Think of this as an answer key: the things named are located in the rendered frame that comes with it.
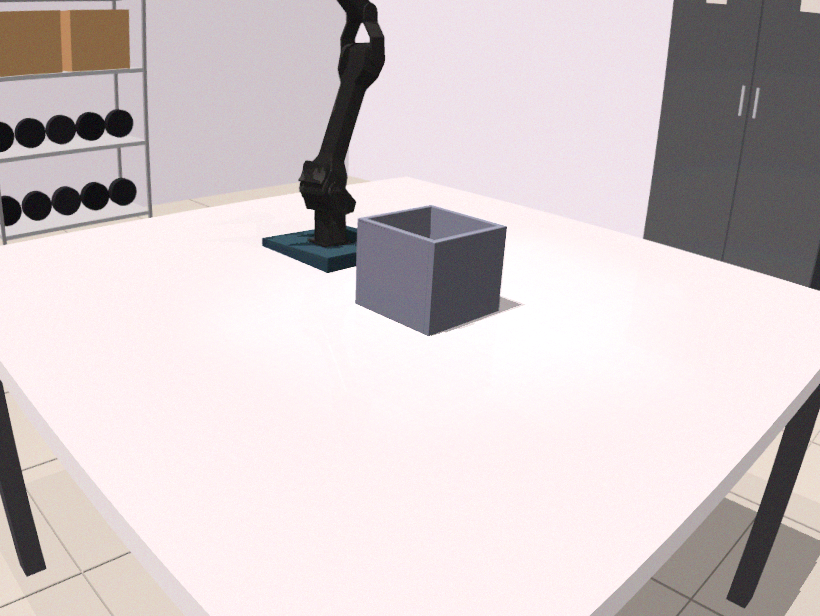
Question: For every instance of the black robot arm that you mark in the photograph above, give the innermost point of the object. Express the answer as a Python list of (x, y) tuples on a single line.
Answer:
[(323, 180)]

